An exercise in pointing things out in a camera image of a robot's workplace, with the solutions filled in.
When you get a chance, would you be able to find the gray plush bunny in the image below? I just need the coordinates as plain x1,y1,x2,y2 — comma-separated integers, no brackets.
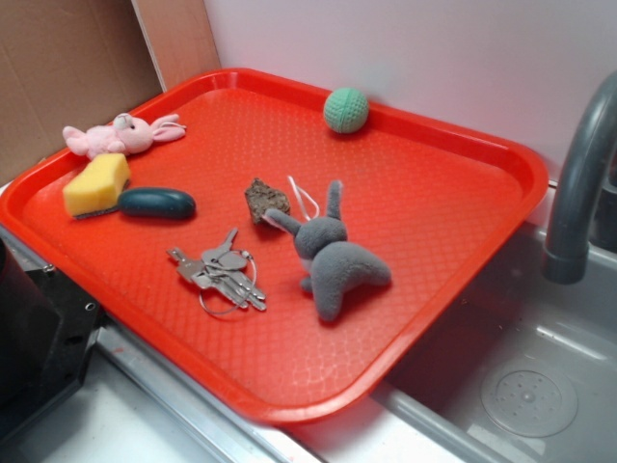
263,180,391,322

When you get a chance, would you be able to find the brown cardboard panel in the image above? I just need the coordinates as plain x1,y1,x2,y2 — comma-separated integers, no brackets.
1,1,220,183

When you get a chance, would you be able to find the dark teal oval object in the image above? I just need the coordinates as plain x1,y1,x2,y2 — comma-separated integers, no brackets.
118,187,197,220

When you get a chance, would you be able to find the yellow sponge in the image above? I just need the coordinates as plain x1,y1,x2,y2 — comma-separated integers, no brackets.
63,153,131,218

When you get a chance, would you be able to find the red plastic tray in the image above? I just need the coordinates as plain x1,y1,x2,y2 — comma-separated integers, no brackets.
1,69,548,424

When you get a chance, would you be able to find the gray plastic faucet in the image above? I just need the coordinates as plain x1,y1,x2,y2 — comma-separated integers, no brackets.
542,73,616,285

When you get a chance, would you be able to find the brown rock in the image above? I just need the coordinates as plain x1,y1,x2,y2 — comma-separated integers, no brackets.
244,177,291,225

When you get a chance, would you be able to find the green textured ball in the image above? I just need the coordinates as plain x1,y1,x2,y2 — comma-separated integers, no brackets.
323,88,369,134

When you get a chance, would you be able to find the gray plastic sink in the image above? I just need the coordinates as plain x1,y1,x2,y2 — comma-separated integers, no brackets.
290,203,616,462

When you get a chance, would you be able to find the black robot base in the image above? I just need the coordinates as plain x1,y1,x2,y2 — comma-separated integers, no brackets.
1,244,101,443

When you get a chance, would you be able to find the pink plush bunny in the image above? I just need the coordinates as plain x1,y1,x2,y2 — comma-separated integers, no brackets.
62,113,186,160

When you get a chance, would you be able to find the silver key bunch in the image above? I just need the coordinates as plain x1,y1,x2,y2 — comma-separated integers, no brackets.
166,228,267,317

